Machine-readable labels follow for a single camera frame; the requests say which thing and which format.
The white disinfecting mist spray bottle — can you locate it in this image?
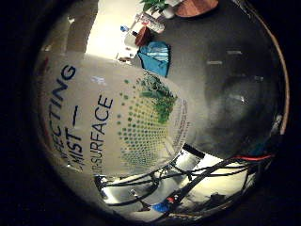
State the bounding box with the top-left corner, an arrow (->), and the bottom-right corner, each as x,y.
31,50 -> 193,189

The green potted plant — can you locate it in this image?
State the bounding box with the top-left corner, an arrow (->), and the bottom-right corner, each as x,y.
139,0 -> 177,20

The brown wooden bowl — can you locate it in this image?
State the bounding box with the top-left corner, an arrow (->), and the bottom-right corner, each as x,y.
173,0 -> 220,19

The thick black cable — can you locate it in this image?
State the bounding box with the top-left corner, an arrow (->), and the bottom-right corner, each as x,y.
100,154 -> 274,218

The red cable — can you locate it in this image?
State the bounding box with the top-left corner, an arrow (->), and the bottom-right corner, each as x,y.
230,153 -> 277,162

